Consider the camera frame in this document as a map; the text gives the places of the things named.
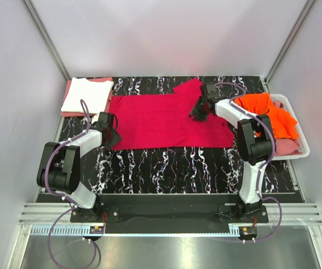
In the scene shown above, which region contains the crimson red t-shirt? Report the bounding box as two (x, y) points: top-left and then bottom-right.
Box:
(109, 78), (234, 150)

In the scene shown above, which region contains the orange t-shirt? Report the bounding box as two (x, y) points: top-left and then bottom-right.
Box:
(233, 92), (300, 140)

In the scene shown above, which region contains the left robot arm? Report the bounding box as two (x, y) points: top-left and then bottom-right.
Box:
(36, 112), (122, 222)

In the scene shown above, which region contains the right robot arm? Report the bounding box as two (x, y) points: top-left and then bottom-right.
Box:
(190, 82), (276, 222)

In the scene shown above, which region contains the folded white t-shirt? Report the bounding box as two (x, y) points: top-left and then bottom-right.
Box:
(60, 77), (114, 115)

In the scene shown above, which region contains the folded pink t-shirt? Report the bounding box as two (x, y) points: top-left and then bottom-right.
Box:
(60, 77), (114, 118)

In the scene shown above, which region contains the dusty pink t-shirt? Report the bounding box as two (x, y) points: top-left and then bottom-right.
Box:
(273, 100), (300, 156)

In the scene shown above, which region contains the white plastic laundry basket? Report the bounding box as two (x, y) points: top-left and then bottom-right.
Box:
(267, 94), (310, 161)

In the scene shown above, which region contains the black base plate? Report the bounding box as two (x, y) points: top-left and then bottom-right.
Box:
(69, 193), (269, 235)

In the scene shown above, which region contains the aluminium front rail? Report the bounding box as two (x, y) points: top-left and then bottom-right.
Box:
(19, 203), (322, 238)

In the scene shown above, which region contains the aluminium corner post left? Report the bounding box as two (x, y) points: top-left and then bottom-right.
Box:
(21, 0), (71, 81)

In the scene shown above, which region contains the aluminium corner post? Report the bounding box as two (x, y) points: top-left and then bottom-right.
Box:
(264, 0), (317, 84)
(21, 0), (71, 81)

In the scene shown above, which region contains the aluminium corner post right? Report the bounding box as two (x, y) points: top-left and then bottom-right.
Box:
(264, 0), (317, 84)

